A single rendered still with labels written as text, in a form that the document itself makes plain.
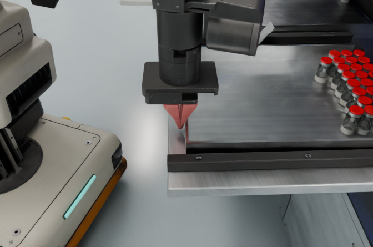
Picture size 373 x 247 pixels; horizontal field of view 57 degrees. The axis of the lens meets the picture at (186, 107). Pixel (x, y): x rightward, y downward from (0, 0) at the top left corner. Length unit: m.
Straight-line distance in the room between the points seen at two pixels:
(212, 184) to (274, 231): 1.02
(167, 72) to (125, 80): 1.71
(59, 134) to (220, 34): 1.15
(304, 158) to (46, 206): 0.94
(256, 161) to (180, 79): 0.16
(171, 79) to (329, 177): 0.26
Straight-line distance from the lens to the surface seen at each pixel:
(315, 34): 0.81
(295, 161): 0.51
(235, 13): 0.39
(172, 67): 0.44
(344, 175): 0.54
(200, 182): 0.48
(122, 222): 1.49
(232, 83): 0.65
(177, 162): 0.48
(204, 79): 0.47
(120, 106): 1.96
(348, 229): 0.91
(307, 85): 0.67
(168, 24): 0.41
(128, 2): 1.17
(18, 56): 0.96
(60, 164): 1.36
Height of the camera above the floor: 1.27
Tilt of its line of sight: 41 degrees down
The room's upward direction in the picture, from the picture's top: straight up
